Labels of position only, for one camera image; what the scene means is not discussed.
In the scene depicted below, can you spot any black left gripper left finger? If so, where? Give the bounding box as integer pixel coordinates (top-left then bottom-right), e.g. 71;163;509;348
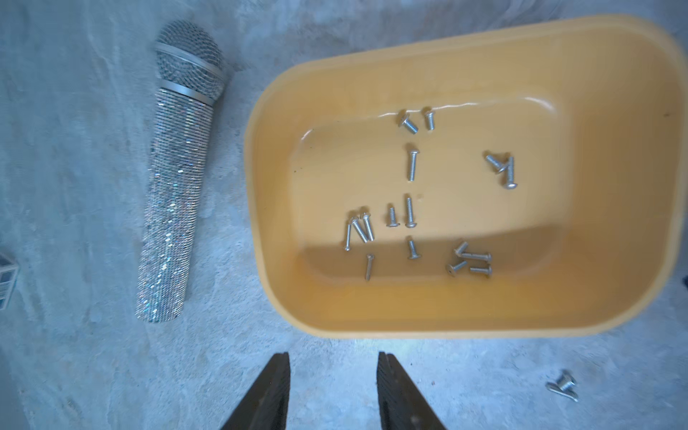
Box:
221;352;290;430

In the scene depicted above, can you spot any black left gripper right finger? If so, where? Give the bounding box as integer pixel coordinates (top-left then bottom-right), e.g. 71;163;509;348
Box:
376;352;445;430

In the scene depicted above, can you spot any yellow plastic storage box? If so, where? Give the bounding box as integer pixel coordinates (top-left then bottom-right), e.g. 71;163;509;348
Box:
245;15;687;338

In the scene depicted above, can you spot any silver screw in box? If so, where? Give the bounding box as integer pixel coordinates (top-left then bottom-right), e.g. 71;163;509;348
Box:
503;156;518;190
453;241;469;256
349;216;369;243
424;109;435;132
399;113;419;134
485;153;508;174
386;205;400;228
406;195;417;229
445;260;468;277
344;221;352;252
469;265;493;278
460;253;493;263
408;149;419;182
361;212;374;242

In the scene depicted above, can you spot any playing card box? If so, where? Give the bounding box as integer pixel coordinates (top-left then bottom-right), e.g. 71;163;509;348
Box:
0;253;20;310

